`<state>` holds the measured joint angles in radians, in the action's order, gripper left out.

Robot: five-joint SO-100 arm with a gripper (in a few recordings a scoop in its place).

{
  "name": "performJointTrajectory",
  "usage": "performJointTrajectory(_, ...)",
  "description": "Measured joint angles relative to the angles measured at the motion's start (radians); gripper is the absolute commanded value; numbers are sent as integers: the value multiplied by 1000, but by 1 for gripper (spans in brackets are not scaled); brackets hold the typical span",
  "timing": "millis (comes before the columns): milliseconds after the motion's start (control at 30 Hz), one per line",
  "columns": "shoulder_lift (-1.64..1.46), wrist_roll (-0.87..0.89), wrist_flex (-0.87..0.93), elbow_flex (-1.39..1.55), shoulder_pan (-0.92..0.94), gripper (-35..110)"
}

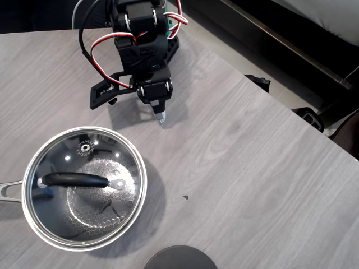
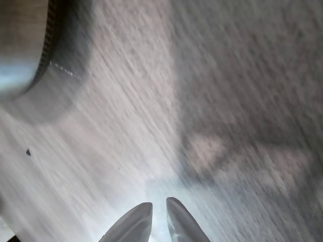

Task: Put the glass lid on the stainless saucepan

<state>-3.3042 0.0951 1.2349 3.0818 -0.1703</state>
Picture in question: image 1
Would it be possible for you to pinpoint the glass lid with black handle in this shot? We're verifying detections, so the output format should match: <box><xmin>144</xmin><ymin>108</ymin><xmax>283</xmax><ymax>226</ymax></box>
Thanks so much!
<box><xmin>24</xmin><ymin>128</ymin><xmax>146</xmax><ymax>246</ymax></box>

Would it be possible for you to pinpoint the black perforated arm base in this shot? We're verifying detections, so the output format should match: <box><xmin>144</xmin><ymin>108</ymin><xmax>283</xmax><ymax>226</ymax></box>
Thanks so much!
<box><xmin>165</xmin><ymin>35</ymin><xmax>180</xmax><ymax>60</ymax></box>

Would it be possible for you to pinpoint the steel pot with black interior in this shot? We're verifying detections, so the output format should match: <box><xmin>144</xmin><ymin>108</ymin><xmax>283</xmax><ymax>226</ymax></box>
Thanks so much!
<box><xmin>0</xmin><ymin>126</ymin><xmax>149</xmax><ymax>251</ymax></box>

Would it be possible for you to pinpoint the black table clamp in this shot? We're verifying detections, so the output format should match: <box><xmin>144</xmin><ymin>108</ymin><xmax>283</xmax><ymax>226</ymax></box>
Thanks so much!
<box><xmin>243</xmin><ymin>74</ymin><xmax>271</xmax><ymax>93</ymax></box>
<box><xmin>291</xmin><ymin>107</ymin><xmax>326</xmax><ymax>133</ymax></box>

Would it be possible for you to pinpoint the dark grey round object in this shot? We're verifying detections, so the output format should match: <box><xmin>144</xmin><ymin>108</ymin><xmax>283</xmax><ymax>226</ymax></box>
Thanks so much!
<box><xmin>143</xmin><ymin>245</ymin><xmax>217</xmax><ymax>269</ymax></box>

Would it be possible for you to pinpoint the dark brown chair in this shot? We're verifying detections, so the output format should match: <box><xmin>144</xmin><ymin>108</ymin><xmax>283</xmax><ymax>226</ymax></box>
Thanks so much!
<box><xmin>329</xmin><ymin>108</ymin><xmax>359</xmax><ymax>162</ymax></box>

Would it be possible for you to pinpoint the white cushion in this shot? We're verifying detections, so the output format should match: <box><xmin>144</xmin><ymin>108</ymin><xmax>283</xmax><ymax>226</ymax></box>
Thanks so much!
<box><xmin>270</xmin><ymin>0</ymin><xmax>359</xmax><ymax>47</ymax></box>

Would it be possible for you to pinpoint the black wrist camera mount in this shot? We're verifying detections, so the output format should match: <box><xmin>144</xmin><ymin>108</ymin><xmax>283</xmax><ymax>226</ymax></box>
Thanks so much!
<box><xmin>89</xmin><ymin>72</ymin><xmax>134</xmax><ymax>110</ymax></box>

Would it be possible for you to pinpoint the red white black servo cable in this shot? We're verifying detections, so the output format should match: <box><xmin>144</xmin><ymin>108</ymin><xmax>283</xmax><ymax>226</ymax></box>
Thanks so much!
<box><xmin>163</xmin><ymin>0</ymin><xmax>189</xmax><ymax>39</ymax></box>
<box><xmin>91</xmin><ymin>31</ymin><xmax>137</xmax><ymax>88</ymax></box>

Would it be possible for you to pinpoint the grey cable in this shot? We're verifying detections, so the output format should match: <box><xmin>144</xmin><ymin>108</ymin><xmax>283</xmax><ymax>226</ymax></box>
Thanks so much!
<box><xmin>72</xmin><ymin>0</ymin><xmax>85</xmax><ymax>30</ymax></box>

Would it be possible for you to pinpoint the dark furniture frame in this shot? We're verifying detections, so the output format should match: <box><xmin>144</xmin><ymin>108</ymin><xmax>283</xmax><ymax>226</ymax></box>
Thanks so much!
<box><xmin>193</xmin><ymin>0</ymin><xmax>359</xmax><ymax>90</ymax></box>

